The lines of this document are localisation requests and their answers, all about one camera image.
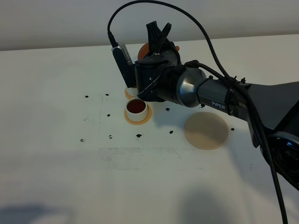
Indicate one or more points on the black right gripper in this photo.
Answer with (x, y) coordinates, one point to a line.
(157, 81)

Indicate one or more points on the brown clay teapot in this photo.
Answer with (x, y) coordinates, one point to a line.
(144, 50)

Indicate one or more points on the beige round teapot coaster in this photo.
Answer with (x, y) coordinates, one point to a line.
(206, 130)

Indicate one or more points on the white teacup far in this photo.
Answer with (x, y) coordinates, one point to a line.
(133, 91)

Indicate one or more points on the white teacup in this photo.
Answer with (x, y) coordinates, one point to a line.
(136, 106)
(133, 91)

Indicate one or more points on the orange coaster far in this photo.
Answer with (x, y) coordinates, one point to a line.
(127, 96)

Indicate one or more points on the orange coaster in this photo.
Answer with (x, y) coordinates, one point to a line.
(127, 96)
(140, 118)

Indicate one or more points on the orange coaster near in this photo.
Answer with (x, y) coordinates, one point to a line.
(140, 118)

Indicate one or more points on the white teacup near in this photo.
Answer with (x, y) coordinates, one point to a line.
(136, 106)

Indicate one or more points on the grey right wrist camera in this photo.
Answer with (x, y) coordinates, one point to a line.
(125, 64)

